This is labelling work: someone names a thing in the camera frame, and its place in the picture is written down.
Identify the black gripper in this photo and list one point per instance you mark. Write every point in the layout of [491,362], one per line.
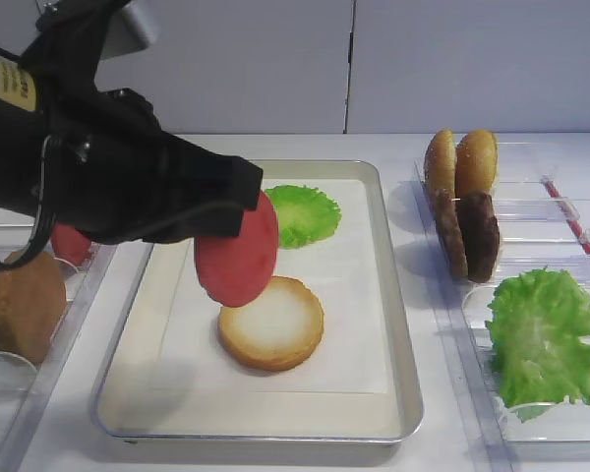
[109,170]

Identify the red tomato slice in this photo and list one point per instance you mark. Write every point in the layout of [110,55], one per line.
[69,244]
[235,271]

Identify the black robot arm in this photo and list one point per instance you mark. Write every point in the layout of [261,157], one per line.
[63,57]

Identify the round green lettuce on tray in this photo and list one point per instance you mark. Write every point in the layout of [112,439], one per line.
[305,215]

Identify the red tomato slice in rack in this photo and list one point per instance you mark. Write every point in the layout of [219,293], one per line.
[69,244]

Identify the brown meat patty left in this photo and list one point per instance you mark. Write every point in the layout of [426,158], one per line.
[449,232]

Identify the dark meat patty right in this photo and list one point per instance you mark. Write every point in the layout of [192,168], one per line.
[480,233]

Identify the green lettuce leaf in rack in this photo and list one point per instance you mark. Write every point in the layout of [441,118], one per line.
[540,334]

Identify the bottom bun slice on tray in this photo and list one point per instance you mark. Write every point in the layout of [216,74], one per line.
[277,331]

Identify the white metal tray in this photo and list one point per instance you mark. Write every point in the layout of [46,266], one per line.
[170,376]

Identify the brown bun slice in left rack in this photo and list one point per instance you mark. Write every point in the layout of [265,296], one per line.
[32,303]

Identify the sesame bun top left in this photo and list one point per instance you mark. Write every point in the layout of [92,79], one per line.
[440,162]

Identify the sesame bun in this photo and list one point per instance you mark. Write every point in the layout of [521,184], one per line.
[477,158]
[440,162]

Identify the clear acrylic left food rack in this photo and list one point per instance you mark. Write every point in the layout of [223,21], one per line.
[24,387]

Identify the clear acrylic food rack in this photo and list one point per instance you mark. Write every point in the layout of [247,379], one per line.
[508,267]
[24,387]

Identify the sesame bun top right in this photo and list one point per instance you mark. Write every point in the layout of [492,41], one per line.
[477,158]

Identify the clear acrylic right food rack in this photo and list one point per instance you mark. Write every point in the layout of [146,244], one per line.
[508,267]

